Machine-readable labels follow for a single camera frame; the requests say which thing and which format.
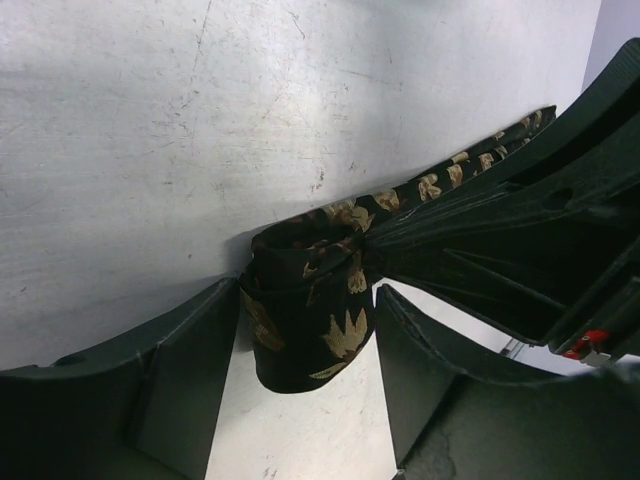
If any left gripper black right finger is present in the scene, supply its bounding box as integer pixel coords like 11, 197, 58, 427
375, 285, 639, 479

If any black gold patterned tie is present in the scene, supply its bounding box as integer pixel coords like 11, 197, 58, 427
240, 106, 556, 394

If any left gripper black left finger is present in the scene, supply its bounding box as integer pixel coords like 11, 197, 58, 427
1, 278, 239, 479

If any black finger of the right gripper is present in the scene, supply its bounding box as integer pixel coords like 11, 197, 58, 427
367, 234, 625, 345
372, 38, 639, 240

